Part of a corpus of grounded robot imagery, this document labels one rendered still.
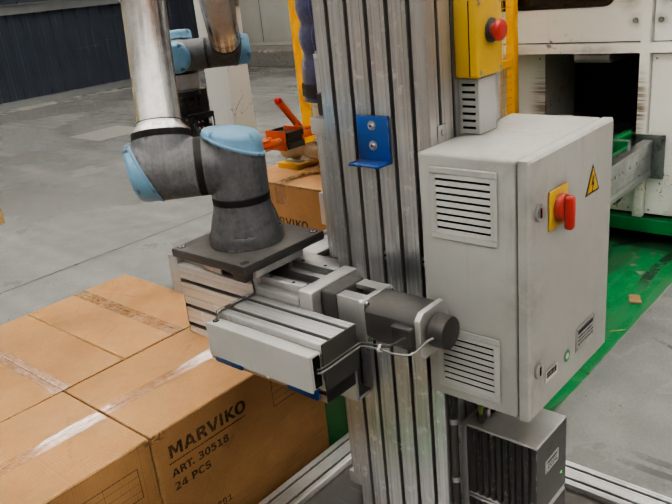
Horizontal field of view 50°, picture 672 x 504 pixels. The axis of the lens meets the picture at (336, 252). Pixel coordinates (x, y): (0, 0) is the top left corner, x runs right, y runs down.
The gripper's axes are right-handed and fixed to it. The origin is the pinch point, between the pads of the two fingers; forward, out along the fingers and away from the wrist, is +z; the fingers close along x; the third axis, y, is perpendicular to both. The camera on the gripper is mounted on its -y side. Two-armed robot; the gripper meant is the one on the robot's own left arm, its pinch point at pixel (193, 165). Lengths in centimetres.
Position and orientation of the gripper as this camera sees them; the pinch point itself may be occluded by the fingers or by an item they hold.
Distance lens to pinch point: 201.5
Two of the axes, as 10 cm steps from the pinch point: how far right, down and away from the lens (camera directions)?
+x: -7.3, -1.8, 6.6
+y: 6.8, -3.3, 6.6
